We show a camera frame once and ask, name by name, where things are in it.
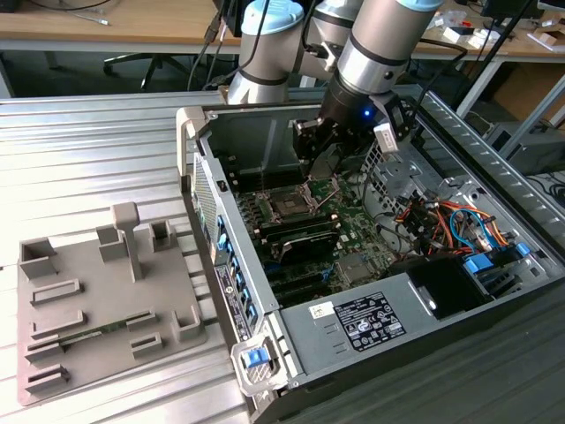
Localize silver CPU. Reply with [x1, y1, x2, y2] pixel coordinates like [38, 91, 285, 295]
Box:
[310, 144, 344, 181]

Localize metal socket cover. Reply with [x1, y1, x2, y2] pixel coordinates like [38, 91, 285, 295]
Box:
[301, 178, 322, 214]

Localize CPU socket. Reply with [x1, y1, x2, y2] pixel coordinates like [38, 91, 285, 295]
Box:
[258, 180, 321, 224]

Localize black expansion slot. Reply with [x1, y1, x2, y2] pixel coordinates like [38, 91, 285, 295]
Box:
[264, 264, 331, 291]

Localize perforated metal drive cage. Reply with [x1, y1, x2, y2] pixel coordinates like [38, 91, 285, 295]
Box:
[359, 148, 427, 217]

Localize open PC case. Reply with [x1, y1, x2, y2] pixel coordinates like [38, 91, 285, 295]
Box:
[175, 83, 565, 419]

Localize green motherboard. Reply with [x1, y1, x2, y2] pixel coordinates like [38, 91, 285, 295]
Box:
[229, 167, 425, 310]

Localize small white box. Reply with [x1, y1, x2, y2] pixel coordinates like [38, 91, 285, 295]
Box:
[442, 25, 477, 44]

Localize black graphics card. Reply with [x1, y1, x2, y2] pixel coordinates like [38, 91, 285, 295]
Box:
[258, 220, 341, 267]

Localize grey chipset heatsink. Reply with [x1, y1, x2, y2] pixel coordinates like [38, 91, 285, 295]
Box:
[337, 254, 377, 284]

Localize black slanted pole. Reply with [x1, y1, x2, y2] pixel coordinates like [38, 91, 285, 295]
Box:
[453, 0, 531, 110]

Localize wooden desk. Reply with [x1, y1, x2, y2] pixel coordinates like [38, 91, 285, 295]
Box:
[0, 0, 243, 57]
[412, 0, 565, 149]

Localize grey computer box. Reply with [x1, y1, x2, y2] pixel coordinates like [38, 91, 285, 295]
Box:
[483, 121, 565, 178]

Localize black drive shroud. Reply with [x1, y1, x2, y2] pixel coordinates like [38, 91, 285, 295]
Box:
[388, 255, 498, 322]

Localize black office chair base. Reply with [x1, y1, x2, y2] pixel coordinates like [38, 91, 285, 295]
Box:
[103, 51, 191, 92]

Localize white barcode sticker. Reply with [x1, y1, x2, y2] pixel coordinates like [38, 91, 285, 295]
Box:
[307, 301, 335, 320]

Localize blue disk carrier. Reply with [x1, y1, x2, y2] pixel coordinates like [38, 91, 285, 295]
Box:
[462, 254, 496, 278]

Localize cardboard box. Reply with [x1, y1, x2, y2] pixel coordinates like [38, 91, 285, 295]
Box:
[527, 29, 565, 53]

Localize grey power supply unit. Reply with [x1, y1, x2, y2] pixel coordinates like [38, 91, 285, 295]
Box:
[280, 271, 438, 376]

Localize blue case latch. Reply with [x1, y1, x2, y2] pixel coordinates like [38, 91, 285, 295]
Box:
[241, 347, 269, 368]

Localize grey parts rack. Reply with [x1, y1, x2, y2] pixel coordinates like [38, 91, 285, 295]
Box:
[16, 201, 211, 407]

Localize green RAM stick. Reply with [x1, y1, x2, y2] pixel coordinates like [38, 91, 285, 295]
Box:
[56, 318, 136, 346]

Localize silver camera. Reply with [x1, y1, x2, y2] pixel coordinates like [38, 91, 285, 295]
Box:
[372, 122, 401, 155]

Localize tangled coloured wires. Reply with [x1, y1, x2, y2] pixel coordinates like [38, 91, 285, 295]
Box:
[394, 198, 520, 260]

